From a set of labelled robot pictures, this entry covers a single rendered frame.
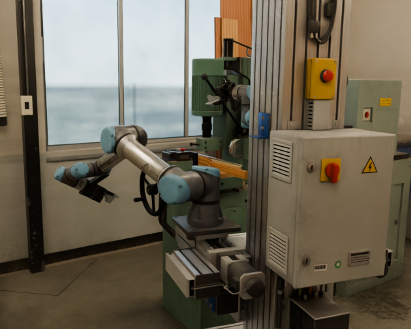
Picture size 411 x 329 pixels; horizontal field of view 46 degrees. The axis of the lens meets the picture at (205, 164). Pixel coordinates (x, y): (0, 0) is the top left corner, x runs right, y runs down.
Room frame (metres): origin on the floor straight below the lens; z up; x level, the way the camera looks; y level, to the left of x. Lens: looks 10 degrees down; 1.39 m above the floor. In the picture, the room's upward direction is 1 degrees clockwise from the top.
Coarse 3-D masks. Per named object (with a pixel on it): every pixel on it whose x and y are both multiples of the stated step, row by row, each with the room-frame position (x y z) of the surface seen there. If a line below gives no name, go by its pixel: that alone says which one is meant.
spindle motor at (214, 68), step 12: (192, 60) 2.66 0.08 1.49; (204, 60) 2.61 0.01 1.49; (216, 60) 2.62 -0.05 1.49; (192, 72) 2.66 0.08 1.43; (204, 72) 2.61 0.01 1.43; (216, 72) 2.62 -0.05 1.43; (192, 84) 2.67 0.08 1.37; (204, 84) 2.61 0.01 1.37; (216, 84) 2.62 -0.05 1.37; (192, 96) 2.67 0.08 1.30; (204, 96) 2.61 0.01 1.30; (192, 108) 2.67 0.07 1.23; (204, 108) 2.60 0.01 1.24; (216, 108) 2.63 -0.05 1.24
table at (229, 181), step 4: (232, 176) 2.44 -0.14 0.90; (220, 180) 2.39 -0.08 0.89; (224, 180) 2.41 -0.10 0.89; (228, 180) 2.42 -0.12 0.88; (232, 180) 2.43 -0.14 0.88; (236, 180) 2.45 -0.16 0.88; (240, 180) 2.46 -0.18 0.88; (220, 184) 2.39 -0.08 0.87; (224, 184) 2.41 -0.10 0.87; (228, 184) 2.42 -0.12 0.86; (232, 184) 2.43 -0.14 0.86; (236, 184) 2.45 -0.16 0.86; (240, 184) 2.46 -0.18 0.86; (220, 188) 2.39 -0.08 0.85; (224, 188) 2.41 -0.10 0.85; (228, 188) 2.42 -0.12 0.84
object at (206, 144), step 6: (198, 138) 2.67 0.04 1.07; (204, 138) 2.65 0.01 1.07; (210, 138) 2.67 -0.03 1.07; (216, 138) 2.69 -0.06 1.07; (204, 144) 2.64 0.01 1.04; (210, 144) 2.66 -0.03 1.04; (216, 144) 2.69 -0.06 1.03; (198, 150) 2.67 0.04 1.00; (204, 150) 2.64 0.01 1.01; (210, 150) 2.66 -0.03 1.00
